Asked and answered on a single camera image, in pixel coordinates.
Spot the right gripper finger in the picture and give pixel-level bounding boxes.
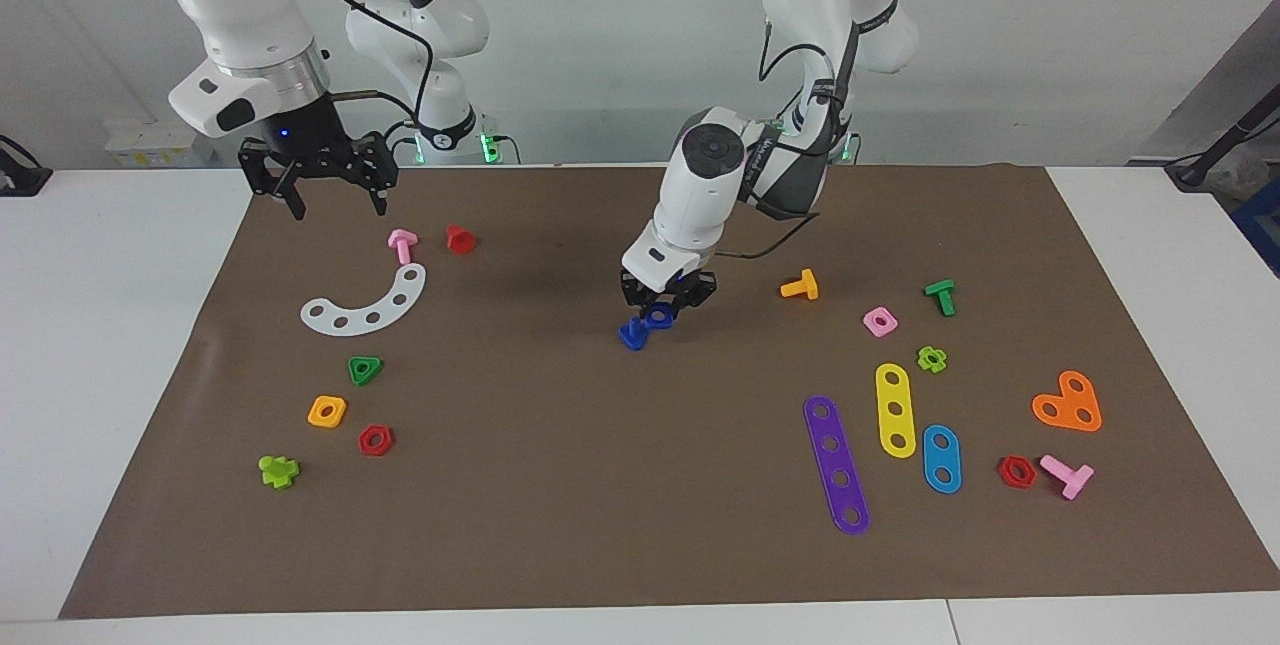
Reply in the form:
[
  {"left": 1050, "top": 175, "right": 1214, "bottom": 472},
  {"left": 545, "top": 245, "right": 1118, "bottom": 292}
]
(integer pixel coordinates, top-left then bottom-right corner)
[
  {"left": 345, "top": 132, "right": 399, "bottom": 218},
  {"left": 238, "top": 138, "right": 306, "bottom": 221}
]

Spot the large pink toy screw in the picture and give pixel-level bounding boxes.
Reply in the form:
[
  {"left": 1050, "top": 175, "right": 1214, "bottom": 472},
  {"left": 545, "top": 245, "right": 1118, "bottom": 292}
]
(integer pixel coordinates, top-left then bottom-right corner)
[{"left": 1039, "top": 454, "right": 1095, "bottom": 501}]

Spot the white curved perforated plate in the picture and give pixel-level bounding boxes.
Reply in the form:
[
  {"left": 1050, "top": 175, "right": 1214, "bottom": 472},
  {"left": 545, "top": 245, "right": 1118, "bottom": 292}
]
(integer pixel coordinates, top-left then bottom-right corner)
[{"left": 300, "top": 263, "right": 428, "bottom": 337}]

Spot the brown table mat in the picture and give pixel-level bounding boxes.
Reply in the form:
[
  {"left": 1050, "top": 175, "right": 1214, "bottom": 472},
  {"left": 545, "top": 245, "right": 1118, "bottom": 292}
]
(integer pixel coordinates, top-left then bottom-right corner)
[{"left": 58, "top": 163, "right": 1280, "bottom": 620}]

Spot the purple four-hole strip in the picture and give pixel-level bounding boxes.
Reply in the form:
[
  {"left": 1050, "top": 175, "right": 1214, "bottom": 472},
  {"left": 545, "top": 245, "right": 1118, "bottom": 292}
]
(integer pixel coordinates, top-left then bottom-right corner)
[{"left": 803, "top": 395, "right": 871, "bottom": 536}]

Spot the yellow three-hole strip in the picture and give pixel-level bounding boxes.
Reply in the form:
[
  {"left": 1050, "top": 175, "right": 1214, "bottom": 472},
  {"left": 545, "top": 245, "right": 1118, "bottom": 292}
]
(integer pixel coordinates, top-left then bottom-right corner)
[{"left": 875, "top": 363, "right": 918, "bottom": 459}]

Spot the black clamp device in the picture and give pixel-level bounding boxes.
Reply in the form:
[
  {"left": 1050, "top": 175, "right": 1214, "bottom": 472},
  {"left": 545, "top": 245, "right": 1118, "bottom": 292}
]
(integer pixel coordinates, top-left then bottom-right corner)
[{"left": 0, "top": 133, "right": 53, "bottom": 198}]

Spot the blue two-hole strip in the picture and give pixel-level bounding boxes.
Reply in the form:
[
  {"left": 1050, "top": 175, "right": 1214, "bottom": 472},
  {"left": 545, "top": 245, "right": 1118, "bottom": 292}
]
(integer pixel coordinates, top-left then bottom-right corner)
[{"left": 921, "top": 424, "right": 963, "bottom": 495}]

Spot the orange heart-shaped plate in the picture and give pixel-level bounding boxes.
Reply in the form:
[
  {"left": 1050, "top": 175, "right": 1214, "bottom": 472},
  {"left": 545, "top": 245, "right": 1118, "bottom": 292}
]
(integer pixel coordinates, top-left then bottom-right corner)
[{"left": 1031, "top": 370, "right": 1103, "bottom": 433}]

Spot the black stand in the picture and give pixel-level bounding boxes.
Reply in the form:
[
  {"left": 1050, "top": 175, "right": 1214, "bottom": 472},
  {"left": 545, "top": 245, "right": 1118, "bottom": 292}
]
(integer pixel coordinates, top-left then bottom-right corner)
[{"left": 1165, "top": 85, "right": 1280, "bottom": 188}]

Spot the blue crate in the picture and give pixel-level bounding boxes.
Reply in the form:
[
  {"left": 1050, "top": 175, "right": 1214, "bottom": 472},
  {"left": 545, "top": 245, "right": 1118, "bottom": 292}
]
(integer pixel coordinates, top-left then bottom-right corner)
[{"left": 1232, "top": 180, "right": 1280, "bottom": 278}]

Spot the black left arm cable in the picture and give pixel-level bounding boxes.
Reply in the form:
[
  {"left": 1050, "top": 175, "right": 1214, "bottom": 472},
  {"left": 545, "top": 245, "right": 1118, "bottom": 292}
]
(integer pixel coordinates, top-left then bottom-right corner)
[{"left": 715, "top": 15, "right": 833, "bottom": 261}]

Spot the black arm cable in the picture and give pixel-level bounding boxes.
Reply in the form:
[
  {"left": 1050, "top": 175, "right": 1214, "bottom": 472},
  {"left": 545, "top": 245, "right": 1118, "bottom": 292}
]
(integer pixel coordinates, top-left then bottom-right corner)
[
  {"left": 285, "top": 0, "right": 438, "bottom": 141},
  {"left": 715, "top": 15, "right": 833, "bottom": 261}
]

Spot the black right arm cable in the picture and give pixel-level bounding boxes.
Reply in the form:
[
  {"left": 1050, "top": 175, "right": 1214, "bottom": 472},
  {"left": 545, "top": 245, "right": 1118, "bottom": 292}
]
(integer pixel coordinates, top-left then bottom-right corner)
[{"left": 285, "top": 0, "right": 438, "bottom": 141}]

